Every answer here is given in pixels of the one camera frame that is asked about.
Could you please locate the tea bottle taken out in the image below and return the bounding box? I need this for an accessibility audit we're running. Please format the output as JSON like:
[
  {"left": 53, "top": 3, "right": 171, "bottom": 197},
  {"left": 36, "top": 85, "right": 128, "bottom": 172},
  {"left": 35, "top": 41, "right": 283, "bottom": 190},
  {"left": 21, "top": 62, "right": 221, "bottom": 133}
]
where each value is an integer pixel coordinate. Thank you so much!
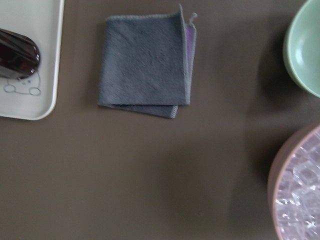
[{"left": 0, "top": 29, "right": 41, "bottom": 80}]

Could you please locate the dark grey folded cloth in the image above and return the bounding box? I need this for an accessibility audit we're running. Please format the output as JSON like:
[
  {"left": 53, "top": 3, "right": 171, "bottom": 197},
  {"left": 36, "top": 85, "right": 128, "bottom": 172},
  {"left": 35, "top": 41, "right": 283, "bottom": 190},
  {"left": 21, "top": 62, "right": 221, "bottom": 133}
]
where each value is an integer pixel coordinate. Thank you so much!
[{"left": 97, "top": 8, "right": 197, "bottom": 119}]

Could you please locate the white serving tray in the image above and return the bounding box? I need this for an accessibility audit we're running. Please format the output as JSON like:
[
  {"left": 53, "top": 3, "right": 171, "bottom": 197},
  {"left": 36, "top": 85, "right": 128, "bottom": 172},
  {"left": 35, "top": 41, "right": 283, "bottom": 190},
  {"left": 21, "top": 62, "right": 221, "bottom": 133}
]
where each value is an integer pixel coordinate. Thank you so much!
[{"left": 0, "top": 0, "right": 65, "bottom": 121}]

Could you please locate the pink bowl with ice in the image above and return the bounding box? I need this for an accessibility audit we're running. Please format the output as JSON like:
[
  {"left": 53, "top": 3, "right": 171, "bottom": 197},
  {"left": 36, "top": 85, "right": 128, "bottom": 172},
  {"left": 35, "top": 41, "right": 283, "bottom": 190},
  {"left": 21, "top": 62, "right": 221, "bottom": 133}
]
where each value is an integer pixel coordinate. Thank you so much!
[{"left": 267, "top": 121, "right": 320, "bottom": 240}]

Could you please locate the mint green bowl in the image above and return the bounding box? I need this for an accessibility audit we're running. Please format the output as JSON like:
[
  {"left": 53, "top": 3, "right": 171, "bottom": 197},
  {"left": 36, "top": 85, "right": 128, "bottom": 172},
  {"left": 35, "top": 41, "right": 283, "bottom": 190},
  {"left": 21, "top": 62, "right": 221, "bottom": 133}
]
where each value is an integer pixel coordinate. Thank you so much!
[{"left": 282, "top": 0, "right": 320, "bottom": 97}]

